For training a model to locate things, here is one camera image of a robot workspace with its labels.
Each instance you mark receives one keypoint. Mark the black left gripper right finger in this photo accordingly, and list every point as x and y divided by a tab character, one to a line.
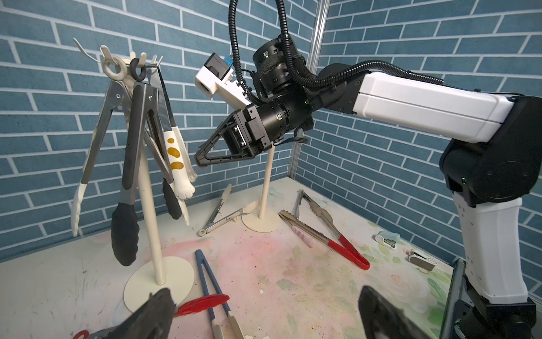
381	319

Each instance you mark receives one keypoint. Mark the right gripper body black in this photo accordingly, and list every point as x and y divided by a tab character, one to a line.
253	130

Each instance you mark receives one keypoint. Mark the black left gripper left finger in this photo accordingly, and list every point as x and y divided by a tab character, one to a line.
151	320

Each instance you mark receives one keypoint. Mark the black silicone tongs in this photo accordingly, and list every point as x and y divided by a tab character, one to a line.
144	130

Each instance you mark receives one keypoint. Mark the cream silicone steel tongs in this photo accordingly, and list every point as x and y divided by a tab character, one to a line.
118	94

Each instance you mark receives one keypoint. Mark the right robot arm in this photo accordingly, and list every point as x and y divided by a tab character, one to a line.
430	120

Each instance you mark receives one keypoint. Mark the cream utensil rack left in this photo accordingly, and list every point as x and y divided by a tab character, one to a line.
173	273

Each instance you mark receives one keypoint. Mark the cream utensil rack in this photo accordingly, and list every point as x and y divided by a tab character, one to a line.
261	220
173	273

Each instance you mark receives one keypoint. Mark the red tip grey tongs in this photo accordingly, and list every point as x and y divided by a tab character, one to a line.
191	307

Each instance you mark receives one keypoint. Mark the blue wooden tip tongs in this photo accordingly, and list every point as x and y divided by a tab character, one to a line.
204	272

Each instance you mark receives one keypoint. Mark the cream utensil rack right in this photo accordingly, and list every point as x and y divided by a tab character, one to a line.
261	220

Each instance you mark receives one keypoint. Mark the plain steel scalloped tongs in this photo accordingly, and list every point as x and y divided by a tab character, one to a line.
317	210

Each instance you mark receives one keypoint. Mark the small grey clip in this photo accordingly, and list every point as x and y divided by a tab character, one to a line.
421	260

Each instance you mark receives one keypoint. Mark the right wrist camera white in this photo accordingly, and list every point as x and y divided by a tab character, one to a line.
216	78

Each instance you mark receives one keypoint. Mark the steel tongs red handles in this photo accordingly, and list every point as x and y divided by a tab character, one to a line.
346	253

